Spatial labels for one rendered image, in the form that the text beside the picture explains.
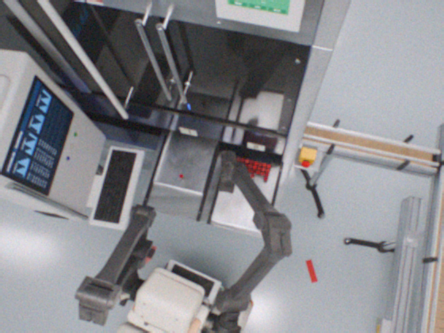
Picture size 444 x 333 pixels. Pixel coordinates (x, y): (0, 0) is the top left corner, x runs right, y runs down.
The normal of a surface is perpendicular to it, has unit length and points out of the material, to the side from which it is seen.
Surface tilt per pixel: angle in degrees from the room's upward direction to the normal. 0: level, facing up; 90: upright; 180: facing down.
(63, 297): 0
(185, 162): 0
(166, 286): 42
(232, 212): 0
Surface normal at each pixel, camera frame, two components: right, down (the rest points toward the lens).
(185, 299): 0.24, -0.79
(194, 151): -0.04, -0.25
